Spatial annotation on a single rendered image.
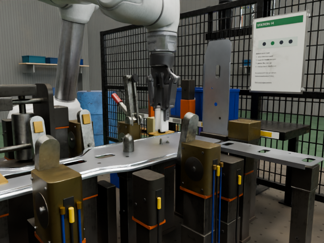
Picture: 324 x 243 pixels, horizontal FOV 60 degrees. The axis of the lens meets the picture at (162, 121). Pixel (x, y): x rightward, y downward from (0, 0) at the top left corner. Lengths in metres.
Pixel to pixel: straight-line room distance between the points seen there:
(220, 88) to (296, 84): 0.32
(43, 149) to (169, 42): 0.48
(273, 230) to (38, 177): 0.80
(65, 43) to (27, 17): 8.15
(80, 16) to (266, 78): 0.83
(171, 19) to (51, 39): 9.01
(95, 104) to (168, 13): 3.74
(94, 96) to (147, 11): 3.78
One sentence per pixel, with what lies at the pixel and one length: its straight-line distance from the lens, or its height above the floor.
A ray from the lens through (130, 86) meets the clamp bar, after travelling 0.99.
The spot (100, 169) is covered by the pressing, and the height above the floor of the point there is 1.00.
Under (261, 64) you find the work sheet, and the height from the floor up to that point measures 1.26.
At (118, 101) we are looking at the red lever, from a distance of 1.03.
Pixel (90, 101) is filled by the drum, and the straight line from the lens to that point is 4.49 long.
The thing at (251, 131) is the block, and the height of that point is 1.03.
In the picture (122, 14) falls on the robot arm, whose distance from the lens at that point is 0.71.
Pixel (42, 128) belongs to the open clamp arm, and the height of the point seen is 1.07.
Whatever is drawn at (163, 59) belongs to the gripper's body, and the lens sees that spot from 0.83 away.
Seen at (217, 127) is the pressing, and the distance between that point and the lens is 1.06.
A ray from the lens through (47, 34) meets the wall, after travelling 9.71.
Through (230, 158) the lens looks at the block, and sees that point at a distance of 0.82.
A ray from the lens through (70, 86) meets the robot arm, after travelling 1.41.
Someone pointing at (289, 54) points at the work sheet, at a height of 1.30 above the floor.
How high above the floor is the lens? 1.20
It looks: 9 degrees down
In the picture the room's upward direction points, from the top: straight up
